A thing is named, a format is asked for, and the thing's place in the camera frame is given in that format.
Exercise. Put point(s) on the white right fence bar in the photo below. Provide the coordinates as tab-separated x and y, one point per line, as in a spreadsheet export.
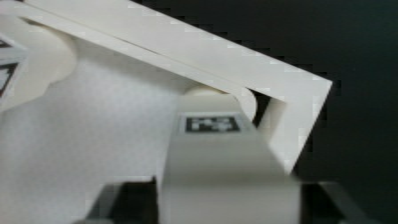
161	34

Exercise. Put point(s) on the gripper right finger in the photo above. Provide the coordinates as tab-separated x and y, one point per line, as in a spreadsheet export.
326	205

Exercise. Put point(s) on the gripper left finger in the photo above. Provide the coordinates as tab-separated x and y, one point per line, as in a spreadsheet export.
126	205

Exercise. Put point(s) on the white desk top tray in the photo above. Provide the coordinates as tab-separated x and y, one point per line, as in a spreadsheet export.
83	136

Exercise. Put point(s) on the white desk leg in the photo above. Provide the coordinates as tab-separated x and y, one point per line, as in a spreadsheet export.
223	186
37	60

